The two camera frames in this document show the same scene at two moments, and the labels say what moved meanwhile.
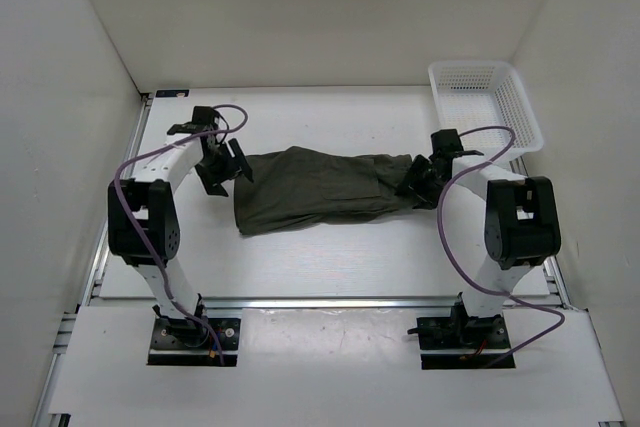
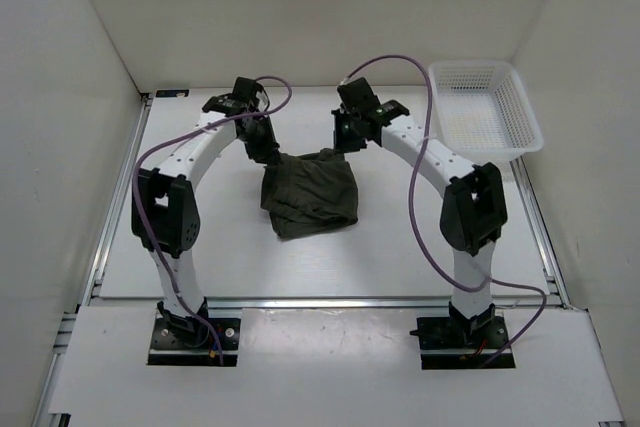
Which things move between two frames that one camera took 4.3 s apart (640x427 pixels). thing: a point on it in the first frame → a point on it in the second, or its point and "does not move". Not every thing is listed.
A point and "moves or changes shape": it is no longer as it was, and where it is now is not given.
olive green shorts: x=305 y=186 moves or changes shape
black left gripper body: x=221 y=165 → x=260 y=141
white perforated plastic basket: x=472 y=95 does not move
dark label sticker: x=171 y=93 does not move
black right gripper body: x=430 y=183 → x=346 y=136
